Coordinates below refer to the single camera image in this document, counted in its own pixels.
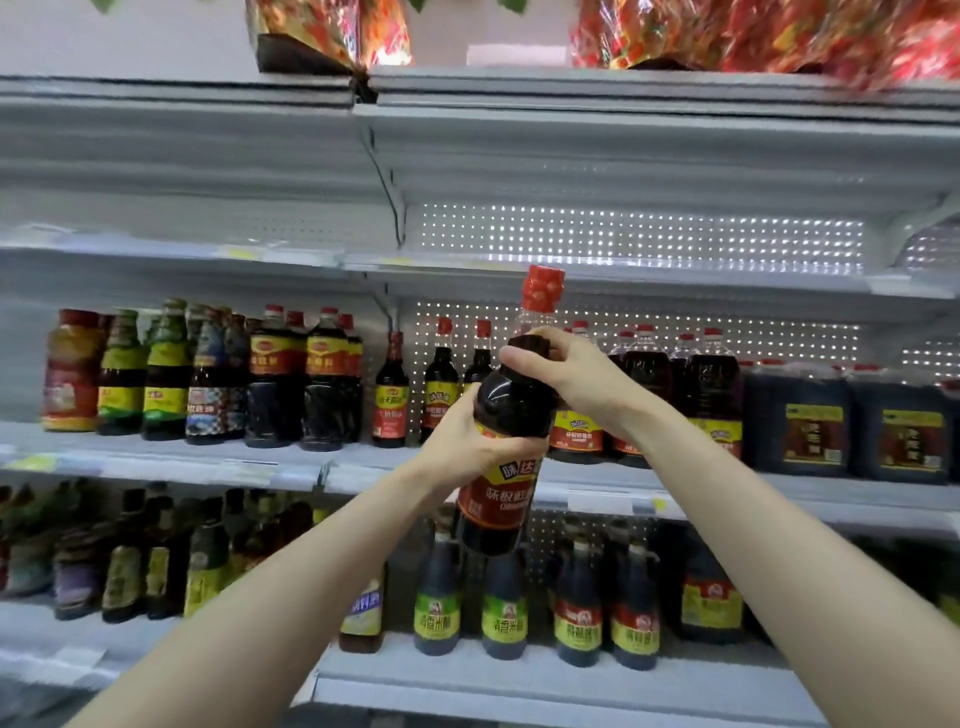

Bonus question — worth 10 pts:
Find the person's left forearm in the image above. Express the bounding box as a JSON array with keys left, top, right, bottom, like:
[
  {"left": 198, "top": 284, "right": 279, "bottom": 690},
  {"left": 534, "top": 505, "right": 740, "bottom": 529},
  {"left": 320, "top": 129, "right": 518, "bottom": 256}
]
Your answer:
[{"left": 67, "top": 465, "right": 452, "bottom": 728}]

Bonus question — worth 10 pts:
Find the white metal store shelving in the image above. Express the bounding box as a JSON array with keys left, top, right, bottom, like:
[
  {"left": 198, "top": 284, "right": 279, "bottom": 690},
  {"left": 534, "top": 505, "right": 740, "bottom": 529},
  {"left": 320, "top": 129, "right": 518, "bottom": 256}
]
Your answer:
[{"left": 0, "top": 60, "right": 960, "bottom": 728}]

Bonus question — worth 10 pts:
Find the large amber cooking wine jug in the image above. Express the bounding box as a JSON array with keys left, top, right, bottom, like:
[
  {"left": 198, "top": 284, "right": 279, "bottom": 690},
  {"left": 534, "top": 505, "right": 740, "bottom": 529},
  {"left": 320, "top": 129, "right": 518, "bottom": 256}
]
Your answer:
[{"left": 337, "top": 562, "right": 389, "bottom": 654}]

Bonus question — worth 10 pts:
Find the row of dark red-capped bottles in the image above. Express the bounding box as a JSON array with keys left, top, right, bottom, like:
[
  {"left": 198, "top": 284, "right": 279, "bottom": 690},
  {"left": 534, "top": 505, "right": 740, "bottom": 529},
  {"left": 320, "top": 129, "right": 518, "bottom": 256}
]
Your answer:
[{"left": 372, "top": 315, "right": 752, "bottom": 470}]

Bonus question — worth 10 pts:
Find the person's right hand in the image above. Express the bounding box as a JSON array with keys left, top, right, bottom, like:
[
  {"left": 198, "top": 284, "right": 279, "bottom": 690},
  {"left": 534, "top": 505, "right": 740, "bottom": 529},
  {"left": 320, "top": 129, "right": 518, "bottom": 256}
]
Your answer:
[{"left": 498, "top": 327, "right": 659, "bottom": 440}]

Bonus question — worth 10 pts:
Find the orange oyster sauce squeeze bottle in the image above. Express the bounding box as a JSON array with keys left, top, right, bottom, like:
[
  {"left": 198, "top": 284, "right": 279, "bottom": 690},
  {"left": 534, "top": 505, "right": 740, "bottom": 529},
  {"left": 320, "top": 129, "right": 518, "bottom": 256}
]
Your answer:
[{"left": 42, "top": 309, "right": 107, "bottom": 434}]

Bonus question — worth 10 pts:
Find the yellow-capped green label bottle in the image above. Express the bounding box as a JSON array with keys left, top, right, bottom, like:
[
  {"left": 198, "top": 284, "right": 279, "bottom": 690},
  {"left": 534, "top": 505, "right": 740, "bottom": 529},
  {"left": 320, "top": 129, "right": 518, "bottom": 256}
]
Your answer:
[{"left": 97, "top": 309, "right": 147, "bottom": 437}]

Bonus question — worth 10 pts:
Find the green-label oyster sauce bottle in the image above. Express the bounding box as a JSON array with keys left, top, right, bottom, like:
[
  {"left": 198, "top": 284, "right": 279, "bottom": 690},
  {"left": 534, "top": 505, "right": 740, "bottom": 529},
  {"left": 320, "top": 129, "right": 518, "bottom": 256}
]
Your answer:
[{"left": 142, "top": 297, "right": 192, "bottom": 441}]

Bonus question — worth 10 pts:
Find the rice vinegar jug green label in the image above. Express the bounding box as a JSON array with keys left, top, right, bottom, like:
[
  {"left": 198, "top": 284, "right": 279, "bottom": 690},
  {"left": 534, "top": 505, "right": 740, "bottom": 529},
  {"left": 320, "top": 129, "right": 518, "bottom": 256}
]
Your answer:
[{"left": 480, "top": 547, "right": 530, "bottom": 662}]

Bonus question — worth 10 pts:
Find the pile of colourful snack packets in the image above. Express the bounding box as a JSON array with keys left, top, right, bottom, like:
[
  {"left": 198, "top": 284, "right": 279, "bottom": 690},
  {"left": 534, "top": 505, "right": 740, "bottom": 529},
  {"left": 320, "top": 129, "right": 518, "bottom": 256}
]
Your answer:
[{"left": 247, "top": 0, "right": 960, "bottom": 92}]

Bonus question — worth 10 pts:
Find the person's left hand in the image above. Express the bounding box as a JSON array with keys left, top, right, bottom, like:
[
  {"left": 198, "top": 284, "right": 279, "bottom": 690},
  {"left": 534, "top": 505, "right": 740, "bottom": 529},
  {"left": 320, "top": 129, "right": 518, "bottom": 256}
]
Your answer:
[{"left": 408, "top": 382, "right": 549, "bottom": 497}]

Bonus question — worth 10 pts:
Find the red label dark sauce bottle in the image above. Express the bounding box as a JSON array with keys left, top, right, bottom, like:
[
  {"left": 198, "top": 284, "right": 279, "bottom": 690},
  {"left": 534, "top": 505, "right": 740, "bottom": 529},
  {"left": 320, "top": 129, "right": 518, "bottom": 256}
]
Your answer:
[{"left": 337, "top": 312, "right": 366, "bottom": 437}]

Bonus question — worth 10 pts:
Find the black jug brown gold label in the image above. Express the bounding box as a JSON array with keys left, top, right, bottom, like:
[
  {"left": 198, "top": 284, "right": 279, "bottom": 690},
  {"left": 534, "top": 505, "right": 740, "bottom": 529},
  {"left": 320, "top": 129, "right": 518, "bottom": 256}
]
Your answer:
[
  {"left": 852, "top": 364, "right": 957, "bottom": 485},
  {"left": 747, "top": 360, "right": 852, "bottom": 479}
]

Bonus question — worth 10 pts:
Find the slim soy sauce bottle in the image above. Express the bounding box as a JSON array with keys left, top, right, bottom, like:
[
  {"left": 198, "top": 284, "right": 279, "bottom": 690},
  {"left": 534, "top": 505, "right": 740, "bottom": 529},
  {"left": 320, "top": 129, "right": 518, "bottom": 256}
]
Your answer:
[{"left": 457, "top": 265, "right": 567, "bottom": 557}]

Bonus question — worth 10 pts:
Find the person's right forearm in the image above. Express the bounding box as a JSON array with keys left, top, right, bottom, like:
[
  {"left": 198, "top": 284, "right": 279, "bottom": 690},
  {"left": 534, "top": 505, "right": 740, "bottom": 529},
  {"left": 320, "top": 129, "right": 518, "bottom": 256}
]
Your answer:
[{"left": 622, "top": 397, "right": 960, "bottom": 728}]

